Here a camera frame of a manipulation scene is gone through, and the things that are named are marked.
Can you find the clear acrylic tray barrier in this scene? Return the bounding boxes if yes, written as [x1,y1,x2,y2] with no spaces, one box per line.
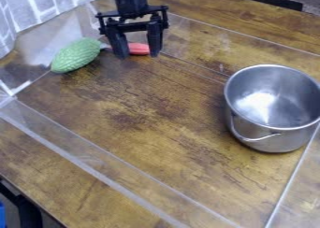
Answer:
[0,0,320,228]

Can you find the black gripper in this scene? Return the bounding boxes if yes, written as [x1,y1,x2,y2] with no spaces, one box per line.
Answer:
[97,0,169,59]

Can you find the pink spoon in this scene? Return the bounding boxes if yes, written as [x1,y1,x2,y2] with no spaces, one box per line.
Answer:
[101,42,152,56]

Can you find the white checkered curtain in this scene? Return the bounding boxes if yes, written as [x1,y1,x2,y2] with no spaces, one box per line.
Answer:
[0,0,94,59]

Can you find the silver metal pot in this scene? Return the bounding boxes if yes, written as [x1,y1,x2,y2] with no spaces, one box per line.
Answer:
[224,64,320,153]

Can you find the green bitter gourd toy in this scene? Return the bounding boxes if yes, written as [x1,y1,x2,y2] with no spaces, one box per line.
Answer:
[51,37,102,73]

